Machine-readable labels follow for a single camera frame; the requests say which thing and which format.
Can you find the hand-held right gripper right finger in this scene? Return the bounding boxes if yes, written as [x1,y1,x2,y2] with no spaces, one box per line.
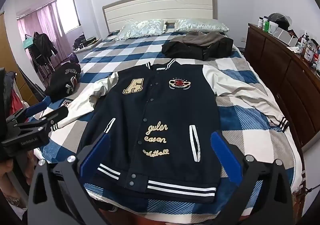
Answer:
[211,130,293,225]

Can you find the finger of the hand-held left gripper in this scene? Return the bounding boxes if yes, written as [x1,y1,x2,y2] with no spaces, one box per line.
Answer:
[26,106,70,132]
[6,96,52,128]

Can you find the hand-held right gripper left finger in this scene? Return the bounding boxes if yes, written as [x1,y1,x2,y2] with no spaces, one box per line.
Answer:
[29,132,112,225]

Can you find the navy and white varsity jacket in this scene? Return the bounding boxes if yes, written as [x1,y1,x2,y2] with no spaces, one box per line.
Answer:
[51,59,290,203]

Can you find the clothes rack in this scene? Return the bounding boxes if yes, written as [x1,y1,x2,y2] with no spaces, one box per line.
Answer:
[27,31,59,77]

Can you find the person's left hand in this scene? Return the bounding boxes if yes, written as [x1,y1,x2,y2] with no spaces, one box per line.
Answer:
[0,157,17,197]

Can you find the red cloth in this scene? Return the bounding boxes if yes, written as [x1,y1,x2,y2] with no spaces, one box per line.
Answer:
[10,87,24,113]

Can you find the blue white checked blanket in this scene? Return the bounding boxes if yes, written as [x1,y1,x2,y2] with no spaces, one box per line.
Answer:
[34,29,307,218]

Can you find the black embroidered folded jacket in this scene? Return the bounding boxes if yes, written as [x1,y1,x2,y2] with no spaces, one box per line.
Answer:
[44,63,82,99]

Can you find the light wooden wardrobe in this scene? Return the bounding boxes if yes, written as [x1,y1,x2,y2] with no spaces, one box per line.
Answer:
[0,11,33,105]

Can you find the teal paper bag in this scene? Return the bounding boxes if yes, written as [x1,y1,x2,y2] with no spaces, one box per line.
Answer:
[22,35,34,49]

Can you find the white nightstand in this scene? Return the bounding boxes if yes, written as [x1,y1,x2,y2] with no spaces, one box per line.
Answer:
[72,39,103,63]

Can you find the pink curtains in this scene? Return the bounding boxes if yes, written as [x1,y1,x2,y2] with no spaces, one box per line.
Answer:
[17,2,66,65]

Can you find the window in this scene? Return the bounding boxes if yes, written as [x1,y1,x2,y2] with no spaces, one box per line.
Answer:
[56,0,82,34]

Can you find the dark wooden dresser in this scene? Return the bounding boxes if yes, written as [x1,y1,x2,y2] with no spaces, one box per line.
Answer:
[244,23,320,150]

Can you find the folded black garment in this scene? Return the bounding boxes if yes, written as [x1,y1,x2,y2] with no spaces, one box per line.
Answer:
[161,32,234,61]

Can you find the pale green satin pillow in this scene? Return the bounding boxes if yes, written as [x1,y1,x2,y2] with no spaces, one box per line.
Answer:
[174,18,230,32]
[114,20,167,40]

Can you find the grey brown garment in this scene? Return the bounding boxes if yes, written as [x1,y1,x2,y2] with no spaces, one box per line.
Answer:
[181,30,227,47]

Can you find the white open box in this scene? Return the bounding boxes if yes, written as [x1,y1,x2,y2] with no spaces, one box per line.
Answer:
[274,27,299,47]

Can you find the group of toiletry bottles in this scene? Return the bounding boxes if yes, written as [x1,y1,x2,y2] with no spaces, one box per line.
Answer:
[299,30,320,68]

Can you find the black helmet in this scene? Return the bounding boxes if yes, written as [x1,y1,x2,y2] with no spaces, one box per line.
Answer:
[267,12,292,31]

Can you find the cream bed headboard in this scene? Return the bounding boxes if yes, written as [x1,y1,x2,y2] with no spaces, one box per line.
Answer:
[102,0,218,34]

